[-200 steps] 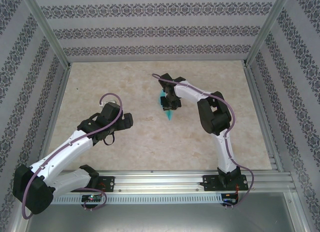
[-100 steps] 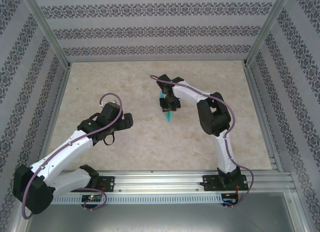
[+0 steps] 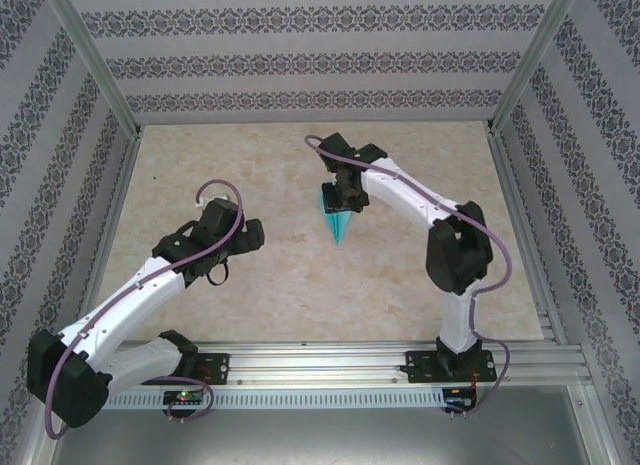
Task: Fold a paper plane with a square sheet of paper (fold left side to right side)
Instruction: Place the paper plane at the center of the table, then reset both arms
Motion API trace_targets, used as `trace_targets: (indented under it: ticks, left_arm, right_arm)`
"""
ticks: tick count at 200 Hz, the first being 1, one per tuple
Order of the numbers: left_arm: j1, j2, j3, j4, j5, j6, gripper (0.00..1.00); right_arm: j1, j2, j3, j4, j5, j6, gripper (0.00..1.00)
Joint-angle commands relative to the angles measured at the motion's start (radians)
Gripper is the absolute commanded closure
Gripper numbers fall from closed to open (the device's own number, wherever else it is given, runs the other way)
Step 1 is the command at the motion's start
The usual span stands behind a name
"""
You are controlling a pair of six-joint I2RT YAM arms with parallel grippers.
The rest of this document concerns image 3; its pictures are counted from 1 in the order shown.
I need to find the aluminium side rail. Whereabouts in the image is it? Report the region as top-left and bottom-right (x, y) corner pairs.
(484, 124), (569, 346)
(67, 127), (146, 349)

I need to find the purple cable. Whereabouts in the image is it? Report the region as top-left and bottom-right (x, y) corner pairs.
(304, 133), (512, 421)
(43, 179), (246, 440)

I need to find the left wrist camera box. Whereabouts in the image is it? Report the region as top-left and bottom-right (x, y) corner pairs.
(193, 187), (227, 210)

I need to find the light blue paper sheet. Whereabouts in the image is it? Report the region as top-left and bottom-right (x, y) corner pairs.
(316, 193), (355, 247)

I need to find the aluminium frame post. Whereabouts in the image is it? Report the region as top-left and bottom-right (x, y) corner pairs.
(484, 0), (599, 136)
(42, 0), (144, 136)

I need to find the slotted grey cable duct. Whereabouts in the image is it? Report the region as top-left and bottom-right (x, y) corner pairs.
(99, 389), (446, 410)

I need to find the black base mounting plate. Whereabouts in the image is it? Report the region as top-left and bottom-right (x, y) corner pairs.
(406, 349), (498, 385)
(169, 353), (231, 386)

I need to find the grey metal sheet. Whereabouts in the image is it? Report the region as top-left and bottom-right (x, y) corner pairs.
(49, 384), (601, 465)

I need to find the small circuit board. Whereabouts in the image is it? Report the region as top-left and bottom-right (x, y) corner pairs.
(163, 390), (205, 407)
(444, 388), (476, 411)

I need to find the aluminium mounting rail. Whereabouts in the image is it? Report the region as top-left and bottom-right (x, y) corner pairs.
(47, 340), (594, 389)

